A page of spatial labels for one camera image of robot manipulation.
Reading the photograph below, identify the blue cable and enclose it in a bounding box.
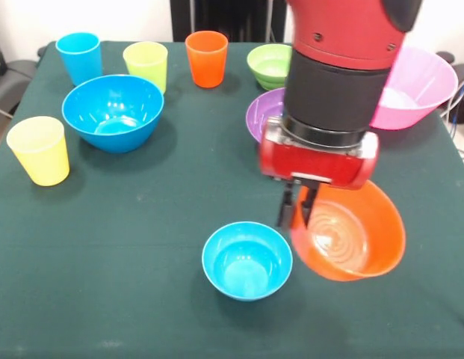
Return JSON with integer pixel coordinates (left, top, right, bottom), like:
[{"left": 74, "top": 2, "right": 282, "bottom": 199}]
[{"left": 448, "top": 74, "right": 464, "bottom": 125}]

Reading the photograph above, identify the blue plastic cup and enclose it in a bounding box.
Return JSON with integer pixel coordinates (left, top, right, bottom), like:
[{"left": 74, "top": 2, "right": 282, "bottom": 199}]
[{"left": 55, "top": 31, "right": 104, "bottom": 87}]

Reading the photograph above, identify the purple plastic bowl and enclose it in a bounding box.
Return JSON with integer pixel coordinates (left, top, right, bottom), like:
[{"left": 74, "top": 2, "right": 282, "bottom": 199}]
[{"left": 245, "top": 88, "right": 288, "bottom": 145}]

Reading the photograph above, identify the dark green tablecloth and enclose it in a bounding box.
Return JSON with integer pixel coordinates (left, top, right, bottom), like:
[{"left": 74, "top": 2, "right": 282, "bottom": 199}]
[{"left": 0, "top": 40, "right": 464, "bottom": 359}]

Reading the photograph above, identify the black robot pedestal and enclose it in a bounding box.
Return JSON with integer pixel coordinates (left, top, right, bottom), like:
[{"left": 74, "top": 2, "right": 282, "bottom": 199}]
[{"left": 171, "top": 0, "right": 292, "bottom": 43}]

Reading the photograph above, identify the lime green plastic cup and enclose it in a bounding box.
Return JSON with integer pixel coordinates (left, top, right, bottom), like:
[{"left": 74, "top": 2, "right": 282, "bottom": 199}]
[{"left": 122, "top": 40, "right": 169, "bottom": 95}]

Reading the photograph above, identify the small green plastic bowl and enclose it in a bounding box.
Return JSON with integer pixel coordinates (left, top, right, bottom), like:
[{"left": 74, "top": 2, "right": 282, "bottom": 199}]
[{"left": 246, "top": 43, "right": 294, "bottom": 91}]

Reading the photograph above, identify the yellow plastic cup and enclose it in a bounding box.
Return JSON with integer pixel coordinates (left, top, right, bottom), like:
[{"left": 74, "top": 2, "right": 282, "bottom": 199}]
[{"left": 6, "top": 115, "right": 71, "bottom": 187}]

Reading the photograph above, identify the large blue plastic bowl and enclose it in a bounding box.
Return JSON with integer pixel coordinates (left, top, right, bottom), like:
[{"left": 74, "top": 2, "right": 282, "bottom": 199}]
[{"left": 61, "top": 74, "right": 165, "bottom": 154}]

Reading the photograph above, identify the small blue plastic bowl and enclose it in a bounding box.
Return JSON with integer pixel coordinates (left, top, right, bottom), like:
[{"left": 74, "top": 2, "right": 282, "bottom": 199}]
[{"left": 201, "top": 221, "right": 294, "bottom": 302}]

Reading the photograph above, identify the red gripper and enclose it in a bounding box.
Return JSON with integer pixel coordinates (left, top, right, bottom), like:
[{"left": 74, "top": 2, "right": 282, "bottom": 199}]
[{"left": 258, "top": 116, "right": 380, "bottom": 229}]

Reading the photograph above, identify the black chair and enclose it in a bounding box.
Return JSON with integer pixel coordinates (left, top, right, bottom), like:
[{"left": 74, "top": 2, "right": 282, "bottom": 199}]
[{"left": 0, "top": 25, "right": 44, "bottom": 117}]

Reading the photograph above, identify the orange plastic cup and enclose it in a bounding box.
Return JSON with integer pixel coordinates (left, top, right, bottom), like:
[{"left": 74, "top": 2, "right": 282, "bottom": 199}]
[{"left": 185, "top": 30, "right": 229, "bottom": 89}]

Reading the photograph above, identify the large pink plastic bowl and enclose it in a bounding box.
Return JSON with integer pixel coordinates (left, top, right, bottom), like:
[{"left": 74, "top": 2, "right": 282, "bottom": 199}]
[{"left": 369, "top": 45, "right": 460, "bottom": 131}]

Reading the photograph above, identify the orange plastic bowl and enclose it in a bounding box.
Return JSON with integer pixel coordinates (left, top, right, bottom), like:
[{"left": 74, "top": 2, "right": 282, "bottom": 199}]
[{"left": 290, "top": 179, "right": 407, "bottom": 283}]

